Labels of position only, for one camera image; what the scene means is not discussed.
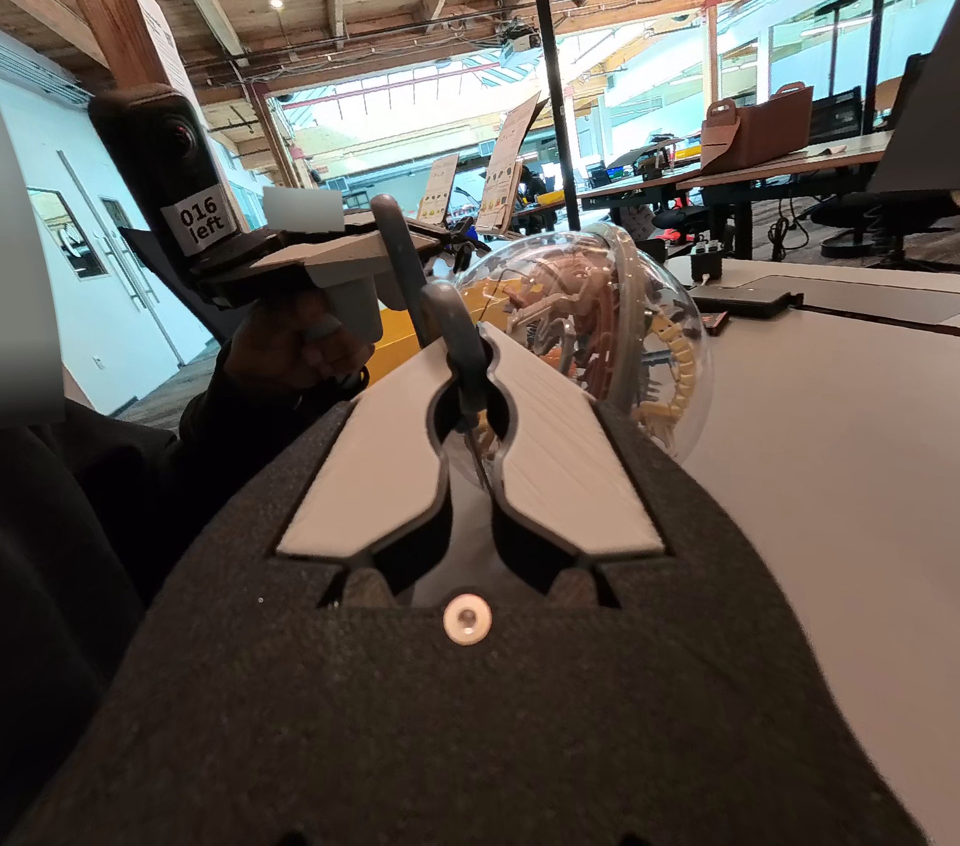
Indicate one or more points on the yellow plastic bin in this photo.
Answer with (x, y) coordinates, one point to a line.
(394, 343)

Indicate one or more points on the small black charger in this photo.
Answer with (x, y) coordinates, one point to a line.
(706, 264)

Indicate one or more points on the wooden office desk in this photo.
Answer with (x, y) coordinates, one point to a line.
(825, 157)

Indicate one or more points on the clear maze puzzle ball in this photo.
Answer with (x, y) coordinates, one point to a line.
(600, 306)

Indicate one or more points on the black floor lamp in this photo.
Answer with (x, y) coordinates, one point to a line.
(876, 35)

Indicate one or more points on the black display board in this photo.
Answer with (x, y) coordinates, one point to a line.
(922, 140)

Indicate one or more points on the black floor lamp pole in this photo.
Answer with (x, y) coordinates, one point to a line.
(547, 73)

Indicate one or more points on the person's left forearm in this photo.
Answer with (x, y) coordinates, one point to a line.
(187, 456)

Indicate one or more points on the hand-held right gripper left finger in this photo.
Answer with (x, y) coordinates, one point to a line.
(360, 478)

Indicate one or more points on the white paper sign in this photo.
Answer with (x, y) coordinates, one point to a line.
(161, 35)

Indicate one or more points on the black office chair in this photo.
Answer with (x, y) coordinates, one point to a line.
(862, 215)

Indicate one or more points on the tall cardboard instruction board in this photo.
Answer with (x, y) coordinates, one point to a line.
(510, 155)

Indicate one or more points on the brown tote bag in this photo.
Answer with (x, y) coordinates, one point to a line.
(765, 133)

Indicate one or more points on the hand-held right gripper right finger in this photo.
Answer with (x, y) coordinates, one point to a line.
(570, 478)

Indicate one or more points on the small cardboard instruction board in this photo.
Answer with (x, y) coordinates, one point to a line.
(439, 185)

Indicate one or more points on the black flat device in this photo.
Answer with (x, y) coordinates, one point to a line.
(742, 302)

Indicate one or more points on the small black orange card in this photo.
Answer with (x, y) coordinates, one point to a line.
(714, 324)

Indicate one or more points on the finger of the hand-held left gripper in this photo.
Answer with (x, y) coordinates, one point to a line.
(360, 227)
(337, 257)

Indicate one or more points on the ceiling projector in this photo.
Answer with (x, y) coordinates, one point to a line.
(521, 47)

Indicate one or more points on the person's left hand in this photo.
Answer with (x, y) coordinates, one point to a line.
(277, 351)

